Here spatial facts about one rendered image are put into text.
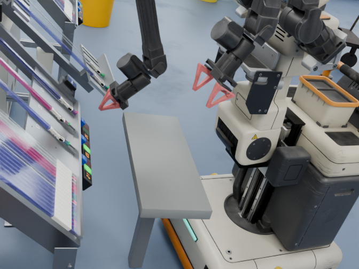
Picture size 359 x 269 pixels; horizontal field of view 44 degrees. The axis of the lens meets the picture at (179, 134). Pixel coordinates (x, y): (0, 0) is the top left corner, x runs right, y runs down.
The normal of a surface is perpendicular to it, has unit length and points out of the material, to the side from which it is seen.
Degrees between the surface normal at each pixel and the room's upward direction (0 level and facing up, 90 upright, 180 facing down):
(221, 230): 0
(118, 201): 0
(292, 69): 90
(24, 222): 90
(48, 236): 90
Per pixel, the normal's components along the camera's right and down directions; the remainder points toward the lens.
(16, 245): 0.23, -0.83
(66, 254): 0.19, 0.55
